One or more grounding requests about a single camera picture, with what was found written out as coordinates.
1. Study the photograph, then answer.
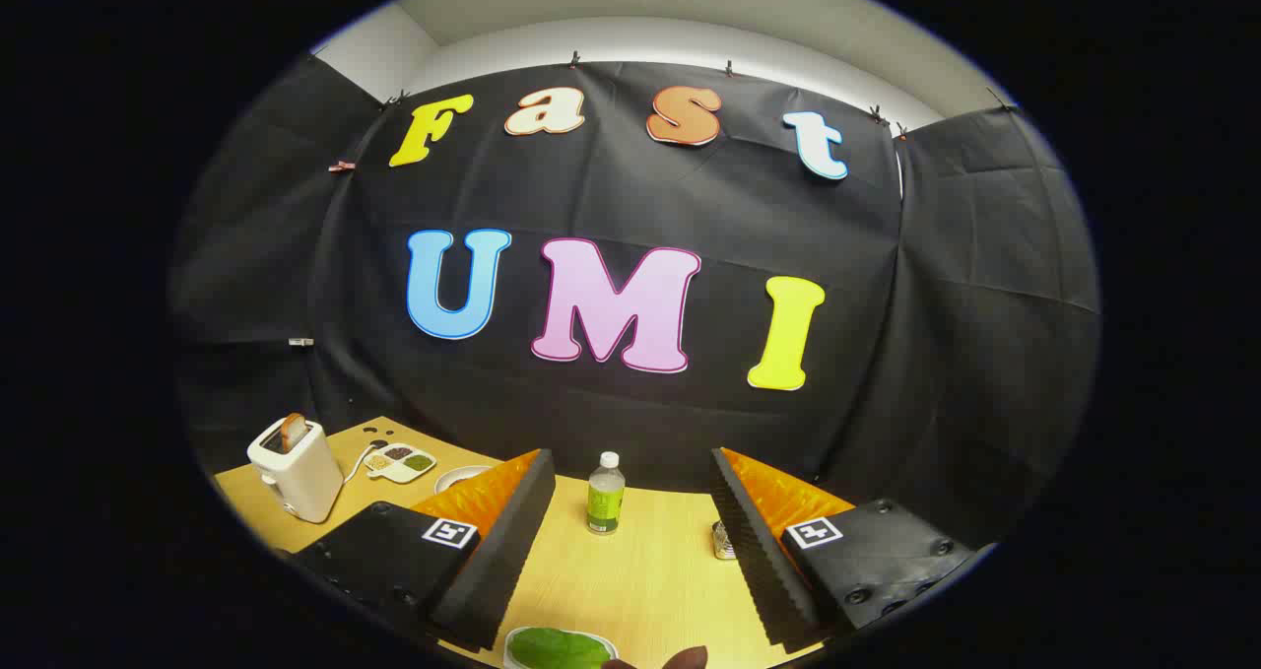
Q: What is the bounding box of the white square plate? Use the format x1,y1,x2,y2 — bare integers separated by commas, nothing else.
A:
502,625,620,669

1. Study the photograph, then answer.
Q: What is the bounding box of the white toaster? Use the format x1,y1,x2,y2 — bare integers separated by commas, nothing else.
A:
246,418,345,524

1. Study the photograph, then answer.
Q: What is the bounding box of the round cream plate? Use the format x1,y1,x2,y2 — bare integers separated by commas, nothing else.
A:
434,465,494,496

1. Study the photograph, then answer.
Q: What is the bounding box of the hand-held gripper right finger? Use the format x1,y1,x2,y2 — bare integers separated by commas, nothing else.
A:
711,447,976,653

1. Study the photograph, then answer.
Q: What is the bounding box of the green lettuce leaf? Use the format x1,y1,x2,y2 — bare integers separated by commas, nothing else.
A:
507,627,614,669

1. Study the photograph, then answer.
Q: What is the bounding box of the white divided condiment dish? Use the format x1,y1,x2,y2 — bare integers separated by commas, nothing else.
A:
364,442,437,484

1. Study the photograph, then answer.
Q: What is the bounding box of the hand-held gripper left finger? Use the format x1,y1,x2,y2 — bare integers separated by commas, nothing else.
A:
291,447,558,653

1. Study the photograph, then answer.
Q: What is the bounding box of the green label drink bottle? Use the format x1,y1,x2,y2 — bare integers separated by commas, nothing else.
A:
587,451,626,535

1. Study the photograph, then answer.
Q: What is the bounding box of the white toaster cable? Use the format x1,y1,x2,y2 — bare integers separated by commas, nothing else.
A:
341,439,388,484

